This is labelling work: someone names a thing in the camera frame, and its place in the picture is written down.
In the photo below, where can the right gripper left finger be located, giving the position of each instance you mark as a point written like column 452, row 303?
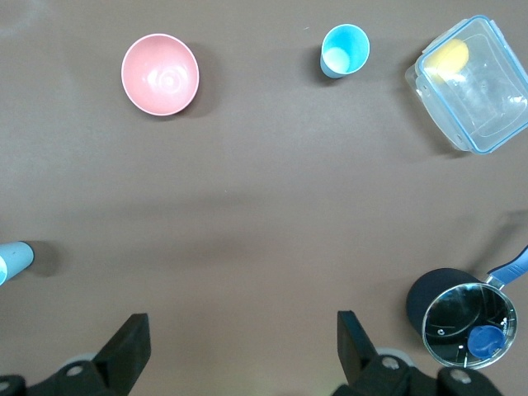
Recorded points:
column 123, row 354

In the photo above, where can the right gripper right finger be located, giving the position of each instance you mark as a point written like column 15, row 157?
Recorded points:
column 359, row 359

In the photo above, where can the light blue plastic cup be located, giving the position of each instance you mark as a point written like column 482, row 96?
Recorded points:
column 346, row 49
column 16, row 260

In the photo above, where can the glass lid with blue knob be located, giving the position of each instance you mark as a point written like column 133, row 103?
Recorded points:
column 458, row 317

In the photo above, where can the pink bowl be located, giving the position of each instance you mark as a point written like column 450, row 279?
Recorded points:
column 161, row 74

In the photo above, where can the clear plastic storage container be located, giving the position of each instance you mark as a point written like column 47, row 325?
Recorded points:
column 486, row 103

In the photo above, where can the yellow round object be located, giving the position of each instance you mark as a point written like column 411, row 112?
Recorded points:
column 447, row 57

